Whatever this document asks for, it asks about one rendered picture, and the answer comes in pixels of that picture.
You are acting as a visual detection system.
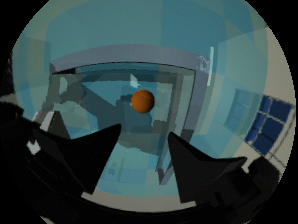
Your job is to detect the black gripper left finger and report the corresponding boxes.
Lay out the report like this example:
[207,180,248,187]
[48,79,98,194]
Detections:
[33,123,122,194]

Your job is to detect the orange-brown ball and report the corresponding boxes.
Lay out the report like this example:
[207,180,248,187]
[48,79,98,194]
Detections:
[132,89,156,113]

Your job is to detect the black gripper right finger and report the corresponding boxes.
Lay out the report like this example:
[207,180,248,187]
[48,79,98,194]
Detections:
[168,132,247,204]

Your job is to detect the clear l-shaped low wall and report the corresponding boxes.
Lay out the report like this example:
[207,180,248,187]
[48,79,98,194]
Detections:
[56,61,194,183]

